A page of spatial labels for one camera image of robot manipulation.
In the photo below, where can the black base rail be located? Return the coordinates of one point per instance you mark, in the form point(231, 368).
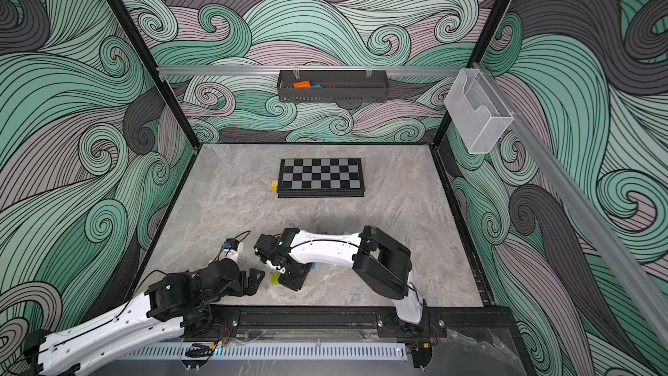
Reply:
point(231, 321)

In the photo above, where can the black chessboard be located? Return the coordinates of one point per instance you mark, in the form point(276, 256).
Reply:
point(321, 178)

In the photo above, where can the aluminium rail back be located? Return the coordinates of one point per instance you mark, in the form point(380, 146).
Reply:
point(274, 70)

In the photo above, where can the orange block in tray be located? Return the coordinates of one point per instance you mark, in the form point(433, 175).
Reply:
point(302, 85)

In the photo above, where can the clear plastic wall holder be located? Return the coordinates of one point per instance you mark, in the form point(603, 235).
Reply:
point(478, 110)

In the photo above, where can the black corner frame post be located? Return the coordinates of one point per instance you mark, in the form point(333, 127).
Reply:
point(166, 92)
point(498, 9)

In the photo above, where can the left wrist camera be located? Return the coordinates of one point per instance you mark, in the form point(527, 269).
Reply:
point(231, 249)

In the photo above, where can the black corner frame post left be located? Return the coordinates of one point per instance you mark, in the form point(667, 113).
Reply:
point(166, 92)

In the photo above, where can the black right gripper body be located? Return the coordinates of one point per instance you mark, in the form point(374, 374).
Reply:
point(297, 275)

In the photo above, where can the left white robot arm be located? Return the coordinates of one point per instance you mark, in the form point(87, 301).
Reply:
point(179, 305)

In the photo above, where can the white slotted cable duct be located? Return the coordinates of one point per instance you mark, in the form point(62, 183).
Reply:
point(275, 351)

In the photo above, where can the aluminium rail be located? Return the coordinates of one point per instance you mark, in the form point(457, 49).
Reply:
point(643, 292)
point(274, 70)

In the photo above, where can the aluminium rail right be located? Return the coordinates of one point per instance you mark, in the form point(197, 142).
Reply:
point(643, 292)

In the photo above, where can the black corner frame post right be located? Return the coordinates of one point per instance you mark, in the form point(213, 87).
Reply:
point(498, 9)

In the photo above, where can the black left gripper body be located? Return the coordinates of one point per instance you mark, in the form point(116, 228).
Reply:
point(237, 288)

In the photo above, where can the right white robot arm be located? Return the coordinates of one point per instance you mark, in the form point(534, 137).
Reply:
point(382, 262)

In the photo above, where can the black wall tray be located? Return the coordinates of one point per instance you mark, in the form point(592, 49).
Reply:
point(339, 87)

